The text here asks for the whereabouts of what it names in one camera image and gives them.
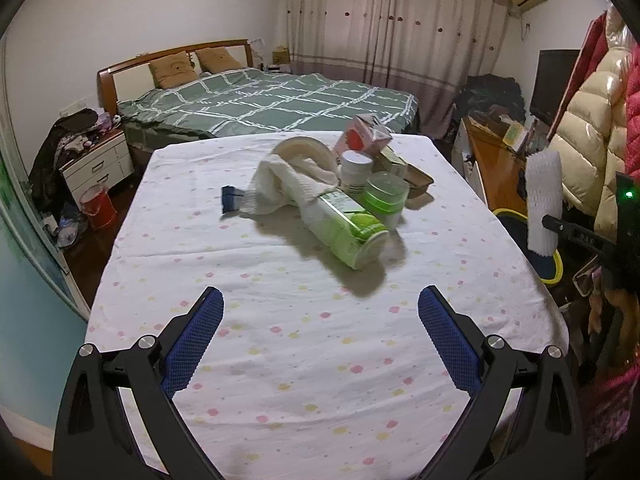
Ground wooden bed headboard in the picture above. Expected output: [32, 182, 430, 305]
[95, 38, 255, 116]

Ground floral paper carton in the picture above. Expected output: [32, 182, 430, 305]
[373, 145, 408, 179]

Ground black television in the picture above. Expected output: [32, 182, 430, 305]
[529, 49, 579, 126]

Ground clothes on nightstand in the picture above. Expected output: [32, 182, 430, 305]
[28, 108, 113, 219]

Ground blue silver foil wrapper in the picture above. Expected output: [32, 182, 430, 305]
[220, 185, 246, 216]

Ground green cylindrical canister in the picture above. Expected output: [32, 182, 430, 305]
[299, 190, 390, 270]

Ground brown cardboard tray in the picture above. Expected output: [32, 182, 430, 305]
[404, 164, 434, 200]

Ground white cloth towel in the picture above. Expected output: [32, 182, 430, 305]
[239, 154, 338, 216]

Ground white supplement bottle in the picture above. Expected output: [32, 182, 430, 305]
[340, 150, 373, 195]

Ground wooden low cabinet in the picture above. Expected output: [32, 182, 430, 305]
[462, 118, 527, 214]

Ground pinkish window curtain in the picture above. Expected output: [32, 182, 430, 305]
[286, 0, 511, 138]

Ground white paper bowl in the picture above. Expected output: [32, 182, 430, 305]
[271, 136, 337, 172]

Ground white bedside table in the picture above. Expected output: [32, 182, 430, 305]
[60, 129, 134, 205]

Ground pink strawberry milk carton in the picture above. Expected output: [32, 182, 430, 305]
[333, 114, 393, 158]

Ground clear jar green lid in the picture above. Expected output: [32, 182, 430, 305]
[360, 172, 409, 232]

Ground red bucket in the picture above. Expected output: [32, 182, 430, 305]
[79, 184, 117, 231]

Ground pile of dark clothes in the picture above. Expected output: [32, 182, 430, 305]
[451, 74, 526, 122]

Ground right brown pillow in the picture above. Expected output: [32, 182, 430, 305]
[195, 47, 243, 74]

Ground cream puffer jacket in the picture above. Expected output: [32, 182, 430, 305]
[550, 6, 636, 240]

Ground left brown pillow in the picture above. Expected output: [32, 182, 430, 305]
[149, 51, 198, 89]

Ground yellow rimmed trash bin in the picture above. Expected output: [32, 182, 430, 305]
[494, 208, 563, 286]

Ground brown pillow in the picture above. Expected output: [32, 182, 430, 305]
[195, 47, 243, 74]
[149, 51, 198, 89]

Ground white floral tablecloth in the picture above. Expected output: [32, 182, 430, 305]
[87, 134, 568, 479]

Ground green checked bed quilt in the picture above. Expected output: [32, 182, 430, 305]
[118, 68, 418, 138]

